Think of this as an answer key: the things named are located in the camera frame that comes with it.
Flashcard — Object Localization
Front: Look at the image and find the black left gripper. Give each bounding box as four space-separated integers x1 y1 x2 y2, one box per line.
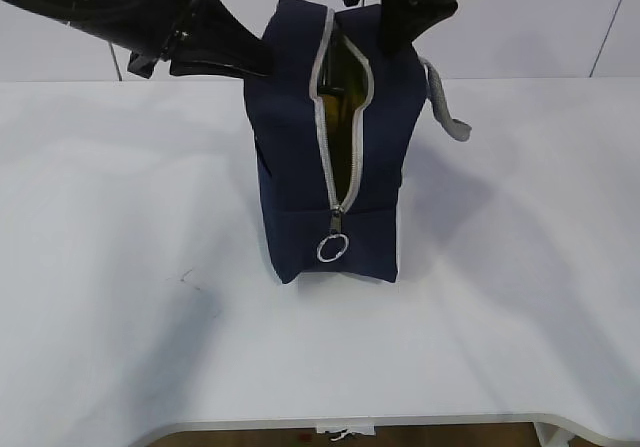
127 0 274 79

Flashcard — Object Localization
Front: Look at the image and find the yellow banana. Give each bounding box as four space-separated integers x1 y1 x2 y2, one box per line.
321 92 365 202

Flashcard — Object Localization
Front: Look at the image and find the navy blue lunch bag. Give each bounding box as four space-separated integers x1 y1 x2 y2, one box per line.
244 0 471 283

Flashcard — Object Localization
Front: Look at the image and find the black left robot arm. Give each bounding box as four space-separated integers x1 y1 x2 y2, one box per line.
2 0 274 79

